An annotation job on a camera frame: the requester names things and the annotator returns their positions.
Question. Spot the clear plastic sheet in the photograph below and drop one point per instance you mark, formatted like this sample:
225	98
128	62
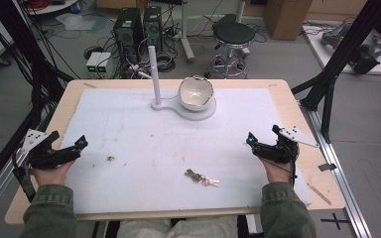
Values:
76	22

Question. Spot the black metal frame strut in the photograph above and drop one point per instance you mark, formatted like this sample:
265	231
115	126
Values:
344	49
20	49

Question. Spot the person's leg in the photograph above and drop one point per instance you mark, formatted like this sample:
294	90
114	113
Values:
205	228
142	230

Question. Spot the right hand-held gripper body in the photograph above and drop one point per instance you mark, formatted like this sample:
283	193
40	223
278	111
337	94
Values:
282	150

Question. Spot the person's left leg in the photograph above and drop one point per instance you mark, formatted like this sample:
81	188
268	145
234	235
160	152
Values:
142	230

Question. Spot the white power unit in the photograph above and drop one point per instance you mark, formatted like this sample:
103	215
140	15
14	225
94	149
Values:
105	64
92	62

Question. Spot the small dark crumb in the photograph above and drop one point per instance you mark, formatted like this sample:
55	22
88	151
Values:
110	158

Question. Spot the brown cardboard box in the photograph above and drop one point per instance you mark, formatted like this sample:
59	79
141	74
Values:
286	18

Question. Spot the person's left hand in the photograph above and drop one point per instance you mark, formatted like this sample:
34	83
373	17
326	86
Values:
53	177

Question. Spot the person's right hand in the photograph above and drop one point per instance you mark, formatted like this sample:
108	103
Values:
278	173

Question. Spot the small black computer tower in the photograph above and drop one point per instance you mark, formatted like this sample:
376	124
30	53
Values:
152	28

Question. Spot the black round stool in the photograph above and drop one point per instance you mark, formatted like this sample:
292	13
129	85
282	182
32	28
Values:
233	34

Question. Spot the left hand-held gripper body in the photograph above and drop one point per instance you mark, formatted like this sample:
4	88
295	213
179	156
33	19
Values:
41	155

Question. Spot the grey machine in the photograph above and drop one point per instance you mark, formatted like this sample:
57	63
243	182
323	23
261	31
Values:
367	53

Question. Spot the person's right leg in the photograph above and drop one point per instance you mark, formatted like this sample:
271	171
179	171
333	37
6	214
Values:
205	228

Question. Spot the white floor platform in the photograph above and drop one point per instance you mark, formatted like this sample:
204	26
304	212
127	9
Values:
317	49

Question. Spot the aluminium rail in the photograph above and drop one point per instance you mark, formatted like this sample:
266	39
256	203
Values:
340	178
0	195

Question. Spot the round white table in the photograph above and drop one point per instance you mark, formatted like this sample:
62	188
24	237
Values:
59	6

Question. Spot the white ceramic bowl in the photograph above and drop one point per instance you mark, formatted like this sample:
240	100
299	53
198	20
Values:
195	95

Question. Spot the white stand with pole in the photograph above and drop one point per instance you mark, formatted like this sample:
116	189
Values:
154	72

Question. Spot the large black computer tower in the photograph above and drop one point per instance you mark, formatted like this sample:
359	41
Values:
127	33

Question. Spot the bunch of keys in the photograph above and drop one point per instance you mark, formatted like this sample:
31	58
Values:
199	178

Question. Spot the white desk leg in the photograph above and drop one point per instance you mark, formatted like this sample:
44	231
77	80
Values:
187	43

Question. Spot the black tape cross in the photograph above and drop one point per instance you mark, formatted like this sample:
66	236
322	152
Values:
335	220

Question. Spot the white foam mat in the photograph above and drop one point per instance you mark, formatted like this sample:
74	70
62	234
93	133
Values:
145	132

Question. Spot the black tape piece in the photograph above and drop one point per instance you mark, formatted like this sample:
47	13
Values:
327	167

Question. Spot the wooden table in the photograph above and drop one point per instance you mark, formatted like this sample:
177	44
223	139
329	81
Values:
311	155

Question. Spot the thin wooden stick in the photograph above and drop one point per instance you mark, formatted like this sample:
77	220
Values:
319	194

